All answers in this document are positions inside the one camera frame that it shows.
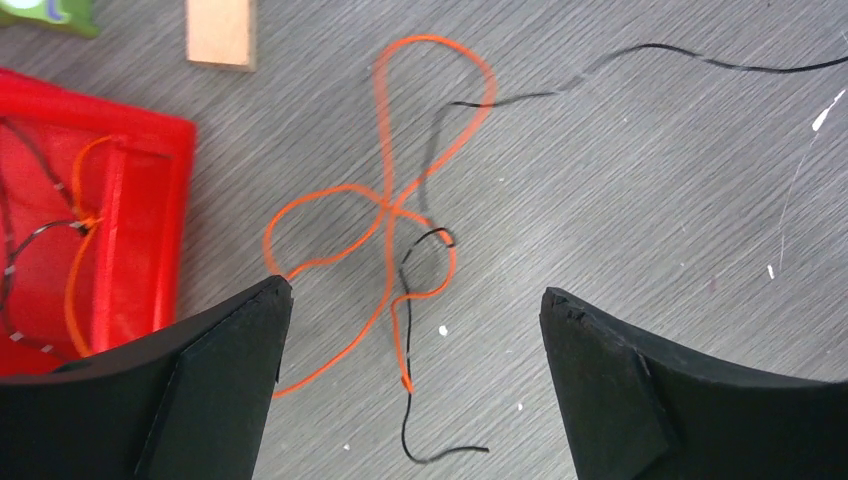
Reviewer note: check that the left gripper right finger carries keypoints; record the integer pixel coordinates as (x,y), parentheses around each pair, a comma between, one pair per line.
(638,406)

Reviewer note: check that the wooden block near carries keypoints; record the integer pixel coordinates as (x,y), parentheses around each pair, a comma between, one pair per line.
(222,33)

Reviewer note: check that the red plastic bin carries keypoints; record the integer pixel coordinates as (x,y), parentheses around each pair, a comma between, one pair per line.
(93,201)

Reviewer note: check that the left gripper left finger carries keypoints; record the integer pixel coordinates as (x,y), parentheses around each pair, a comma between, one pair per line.
(189,401)

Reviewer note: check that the green small toy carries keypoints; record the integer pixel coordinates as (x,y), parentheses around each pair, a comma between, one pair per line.
(67,16)

